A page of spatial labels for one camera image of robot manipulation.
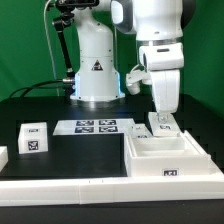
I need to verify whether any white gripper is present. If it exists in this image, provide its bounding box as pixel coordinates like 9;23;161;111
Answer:
139;43;184;121

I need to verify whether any white cabinet box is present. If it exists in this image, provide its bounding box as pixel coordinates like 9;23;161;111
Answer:
124;131;211;177

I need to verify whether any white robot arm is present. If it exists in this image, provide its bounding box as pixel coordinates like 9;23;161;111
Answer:
45;0;196;122

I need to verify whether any white flat tagged top panel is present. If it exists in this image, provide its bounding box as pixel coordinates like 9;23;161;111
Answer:
53;119;134;136

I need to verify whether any white tagged cube block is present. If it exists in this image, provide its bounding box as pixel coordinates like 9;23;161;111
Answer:
18;122;48;154

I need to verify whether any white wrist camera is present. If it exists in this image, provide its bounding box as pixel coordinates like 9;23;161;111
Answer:
125;64;152;95

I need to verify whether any white right boundary rail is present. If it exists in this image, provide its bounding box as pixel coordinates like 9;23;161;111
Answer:
208;158;223;175

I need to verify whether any white boundary rail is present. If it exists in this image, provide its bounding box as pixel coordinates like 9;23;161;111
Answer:
0;175;224;206
208;158;223;175

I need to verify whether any white front boundary rail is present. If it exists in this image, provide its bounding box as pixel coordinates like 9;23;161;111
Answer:
0;175;224;206

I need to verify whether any black cable on table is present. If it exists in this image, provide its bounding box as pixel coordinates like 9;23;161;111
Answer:
8;78;76;99

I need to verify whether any white hanging cable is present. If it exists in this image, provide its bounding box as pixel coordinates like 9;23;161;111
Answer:
43;0;61;97

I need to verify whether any white left rail stub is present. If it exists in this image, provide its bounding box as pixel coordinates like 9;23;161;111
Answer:
0;146;8;172

